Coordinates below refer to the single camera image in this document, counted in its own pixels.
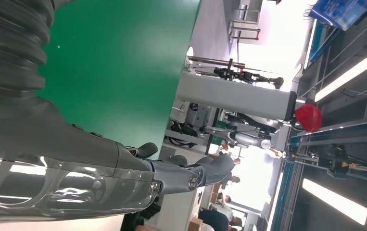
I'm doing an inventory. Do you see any black rail carriage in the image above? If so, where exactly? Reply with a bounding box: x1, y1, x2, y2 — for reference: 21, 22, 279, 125
325, 143, 367, 179

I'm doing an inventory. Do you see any blue banner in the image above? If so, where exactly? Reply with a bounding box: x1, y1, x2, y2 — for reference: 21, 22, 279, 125
309, 0, 367, 32

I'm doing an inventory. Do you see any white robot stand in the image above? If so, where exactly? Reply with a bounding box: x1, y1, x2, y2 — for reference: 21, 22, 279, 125
174, 70, 299, 122

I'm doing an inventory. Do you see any chrome rod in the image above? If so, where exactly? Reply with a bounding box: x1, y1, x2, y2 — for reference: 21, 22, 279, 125
187, 55, 246, 69

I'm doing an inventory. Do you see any red round lamp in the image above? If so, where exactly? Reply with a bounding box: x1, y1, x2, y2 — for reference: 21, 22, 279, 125
294, 103, 323, 133

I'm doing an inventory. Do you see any person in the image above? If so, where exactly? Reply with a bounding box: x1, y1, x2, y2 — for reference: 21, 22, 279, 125
199, 194, 244, 231

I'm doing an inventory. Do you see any metal rack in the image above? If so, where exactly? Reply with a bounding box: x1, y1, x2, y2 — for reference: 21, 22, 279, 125
228, 3, 262, 41

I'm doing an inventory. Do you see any brown cardboard box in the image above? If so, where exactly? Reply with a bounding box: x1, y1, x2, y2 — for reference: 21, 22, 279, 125
188, 217, 203, 231

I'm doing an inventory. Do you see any long ceiling light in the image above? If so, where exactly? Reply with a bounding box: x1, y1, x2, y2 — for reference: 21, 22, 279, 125
314, 52, 367, 103
302, 178, 367, 226

